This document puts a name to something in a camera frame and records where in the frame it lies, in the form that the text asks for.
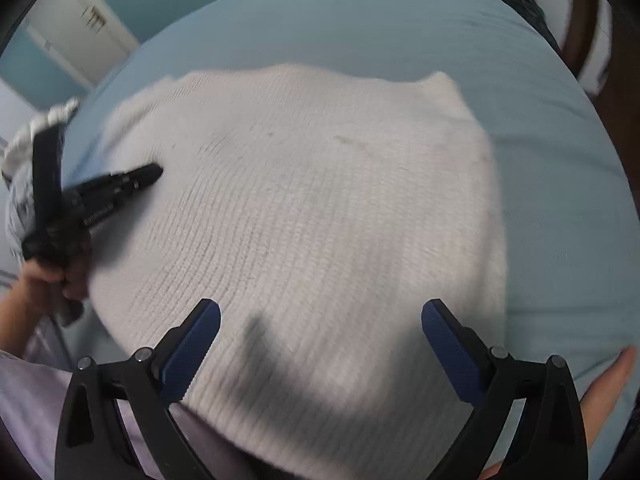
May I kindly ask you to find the white chunky knit blanket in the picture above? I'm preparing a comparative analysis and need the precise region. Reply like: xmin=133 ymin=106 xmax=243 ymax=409
xmin=0 ymin=97 xmax=85 ymax=267

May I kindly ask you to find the light blue bed sheet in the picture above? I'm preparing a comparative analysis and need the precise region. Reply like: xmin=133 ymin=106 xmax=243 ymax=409
xmin=0 ymin=0 xmax=640 ymax=480

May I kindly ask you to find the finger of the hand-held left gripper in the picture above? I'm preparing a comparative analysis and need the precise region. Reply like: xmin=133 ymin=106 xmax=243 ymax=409
xmin=31 ymin=124 xmax=65 ymax=233
xmin=64 ymin=162 xmax=164 ymax=228

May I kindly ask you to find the person's left hand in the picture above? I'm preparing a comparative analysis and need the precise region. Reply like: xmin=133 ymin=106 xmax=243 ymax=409
xmin=21 ymin=247 xmax=95 ymax=328

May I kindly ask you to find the dark wooden chair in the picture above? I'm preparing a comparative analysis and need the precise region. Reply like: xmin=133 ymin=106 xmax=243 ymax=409
xmin=564 ymin=0 xmax=640 ymax=128

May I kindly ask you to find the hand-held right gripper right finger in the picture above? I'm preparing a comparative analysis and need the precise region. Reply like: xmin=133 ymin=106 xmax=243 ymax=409
xmin=421 ymin=298 xmax=588 ymax=480

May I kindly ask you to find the cream knit sweater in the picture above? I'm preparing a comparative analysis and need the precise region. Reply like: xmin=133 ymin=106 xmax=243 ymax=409
xmin=86 ymin=62 xmax=510 ymax=480

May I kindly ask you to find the white door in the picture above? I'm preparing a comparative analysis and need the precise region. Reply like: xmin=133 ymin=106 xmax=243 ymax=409
xmin=24 ymin=0 xmax=142 ymax=92

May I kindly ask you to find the person's left forearm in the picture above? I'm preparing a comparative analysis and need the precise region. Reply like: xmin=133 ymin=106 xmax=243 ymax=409
xmin=0 ymin=280 xmax=51 ymax=361

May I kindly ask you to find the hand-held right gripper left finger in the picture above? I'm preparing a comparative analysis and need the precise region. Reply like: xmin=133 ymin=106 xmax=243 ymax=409
xmin=54 ymin=298 xmax=222 ymax=480

